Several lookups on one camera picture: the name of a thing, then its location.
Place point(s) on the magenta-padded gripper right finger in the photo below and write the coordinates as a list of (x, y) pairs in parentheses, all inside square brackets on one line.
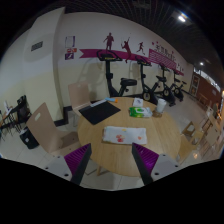
[(164, 165)]

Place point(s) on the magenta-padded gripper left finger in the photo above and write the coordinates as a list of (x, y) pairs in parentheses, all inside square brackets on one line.
[(60, 165)]

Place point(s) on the white printed towel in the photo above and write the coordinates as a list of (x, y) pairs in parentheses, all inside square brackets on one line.
[(125, 135)]

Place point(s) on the light wooden chair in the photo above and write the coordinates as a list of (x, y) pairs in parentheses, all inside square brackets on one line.
[(185, 148)]

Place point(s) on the black waste bin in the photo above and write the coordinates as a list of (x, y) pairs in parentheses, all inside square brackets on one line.
[(29, 138)]

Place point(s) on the brown round coaster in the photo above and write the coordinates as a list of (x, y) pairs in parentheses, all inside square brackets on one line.
[(156, 114)]

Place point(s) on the group of wooden chairs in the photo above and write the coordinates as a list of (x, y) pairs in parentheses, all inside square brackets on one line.
[(206, 130)]

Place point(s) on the green wet wipes pack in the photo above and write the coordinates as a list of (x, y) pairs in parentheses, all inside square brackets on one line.
[(140, 112)]

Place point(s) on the white paper cup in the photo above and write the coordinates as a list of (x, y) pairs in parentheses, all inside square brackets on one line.
[(161, 105)]

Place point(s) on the black mouse pad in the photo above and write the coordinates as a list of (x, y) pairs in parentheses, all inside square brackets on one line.
[(99, 112)]

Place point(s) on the black desk with clutter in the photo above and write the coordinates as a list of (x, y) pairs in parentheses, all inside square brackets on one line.
[(18, 111)]

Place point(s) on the white tissue pack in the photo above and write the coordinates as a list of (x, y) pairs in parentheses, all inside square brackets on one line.
[(137, 102)]

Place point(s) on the plain plywood chair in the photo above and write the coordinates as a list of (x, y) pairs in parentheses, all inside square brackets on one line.
[(78, 95)]

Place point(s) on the black exercise bike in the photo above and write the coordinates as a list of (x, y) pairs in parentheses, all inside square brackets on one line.
[(165, 88), (178, 88), (109, 75), (145, 86)]

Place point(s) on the blue and orange tube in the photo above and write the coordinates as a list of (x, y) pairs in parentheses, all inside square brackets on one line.
[(111, 99)]

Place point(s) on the ceiling light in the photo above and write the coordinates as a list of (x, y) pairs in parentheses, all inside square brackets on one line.
[(201, 63), (181, 18)]

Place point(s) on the purple wall poster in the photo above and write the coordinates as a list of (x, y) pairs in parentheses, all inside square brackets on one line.
[(69, 56)]

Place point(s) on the orange wall sign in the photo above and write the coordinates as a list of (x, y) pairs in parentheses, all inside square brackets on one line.
[(71, 50)]

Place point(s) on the grey wall vent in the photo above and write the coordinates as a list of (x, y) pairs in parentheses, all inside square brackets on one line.
[(37, 46)]

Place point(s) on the white wall poster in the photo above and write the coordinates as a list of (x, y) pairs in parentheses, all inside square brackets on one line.
[(69, 41)]

